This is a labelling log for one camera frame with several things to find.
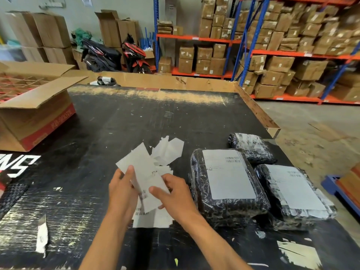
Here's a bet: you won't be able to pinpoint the person's left hand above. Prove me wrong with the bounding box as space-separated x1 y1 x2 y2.
108 165 139 221

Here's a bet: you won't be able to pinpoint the person's right hand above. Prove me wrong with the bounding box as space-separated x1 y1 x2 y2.
148 173 201 226

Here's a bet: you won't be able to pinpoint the white shipping label sheet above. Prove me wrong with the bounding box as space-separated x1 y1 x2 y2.
115 142 171 214

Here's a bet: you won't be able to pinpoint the person's left forearm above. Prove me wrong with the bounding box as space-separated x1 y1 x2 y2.
79 211 133 270

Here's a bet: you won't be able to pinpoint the person's right forearm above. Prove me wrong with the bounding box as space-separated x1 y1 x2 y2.
174 215 252 270

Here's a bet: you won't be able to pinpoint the pile of white label papers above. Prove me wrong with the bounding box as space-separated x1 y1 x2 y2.
132 135 185 229

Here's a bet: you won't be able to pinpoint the large black bubble-wrap parcel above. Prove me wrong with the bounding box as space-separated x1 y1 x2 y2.
190 148 271 227

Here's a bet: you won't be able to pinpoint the small black bubble-wrap parcel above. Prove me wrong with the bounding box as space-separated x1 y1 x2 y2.
228 133 278 166

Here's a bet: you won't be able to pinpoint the torn white paper strip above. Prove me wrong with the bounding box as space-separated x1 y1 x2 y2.
35 214 49 259

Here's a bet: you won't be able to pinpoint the open cardboard box with dividers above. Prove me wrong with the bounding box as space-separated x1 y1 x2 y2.
0 61 89 153

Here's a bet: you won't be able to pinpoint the red motor scooter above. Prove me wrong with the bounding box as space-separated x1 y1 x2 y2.
122 34 152 74

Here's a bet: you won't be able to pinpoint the black motor scooter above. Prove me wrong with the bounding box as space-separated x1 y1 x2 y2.
80 39 123 73

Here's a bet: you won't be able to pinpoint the bundle of blue pipes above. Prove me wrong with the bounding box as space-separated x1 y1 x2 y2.
140 27 155 51

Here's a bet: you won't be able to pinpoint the flat black bubble-wrap parcel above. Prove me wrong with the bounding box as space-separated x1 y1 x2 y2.
254 164 337 231

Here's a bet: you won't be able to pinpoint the open tall cardboard carton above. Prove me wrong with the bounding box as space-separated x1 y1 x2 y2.
94 9 140 49

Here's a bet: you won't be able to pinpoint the white paper scrap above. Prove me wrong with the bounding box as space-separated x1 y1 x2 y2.
276 240 323 270

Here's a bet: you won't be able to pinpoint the tall stacked cardboard cartons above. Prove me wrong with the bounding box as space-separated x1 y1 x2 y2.
4 11 76 65

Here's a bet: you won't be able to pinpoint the blue pallet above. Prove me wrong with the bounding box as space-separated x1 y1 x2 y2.
321 174 360 217

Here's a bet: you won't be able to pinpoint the blue and orange shelving rack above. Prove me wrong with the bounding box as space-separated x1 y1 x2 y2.
153 0 360 106

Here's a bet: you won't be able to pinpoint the stacks of brown shelf boxes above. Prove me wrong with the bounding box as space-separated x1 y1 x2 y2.
157 0 360 102

